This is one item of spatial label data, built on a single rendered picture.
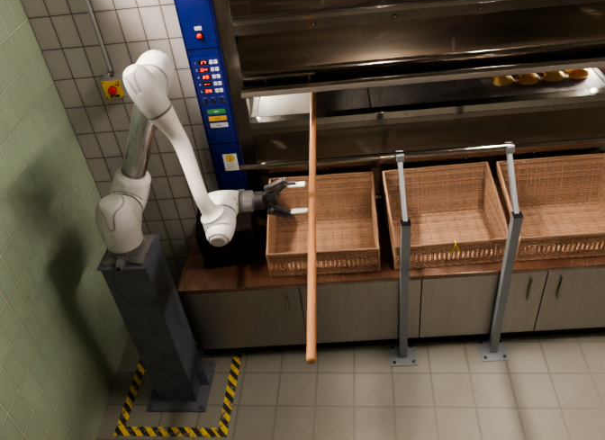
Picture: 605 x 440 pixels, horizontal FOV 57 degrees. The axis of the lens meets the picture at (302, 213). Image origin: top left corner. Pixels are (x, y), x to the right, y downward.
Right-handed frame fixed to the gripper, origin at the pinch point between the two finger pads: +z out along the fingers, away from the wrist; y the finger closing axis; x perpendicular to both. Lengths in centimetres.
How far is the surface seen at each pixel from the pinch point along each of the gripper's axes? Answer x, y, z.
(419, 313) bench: -13, 91, 52
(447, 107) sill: -66, 1, 70
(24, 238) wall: 9, 5, -117
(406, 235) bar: -6, 29, 43
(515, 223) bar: -7, 27, 90
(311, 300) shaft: 57, -1, 4
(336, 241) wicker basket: -39, 60, 11
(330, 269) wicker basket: -16, 58, 8
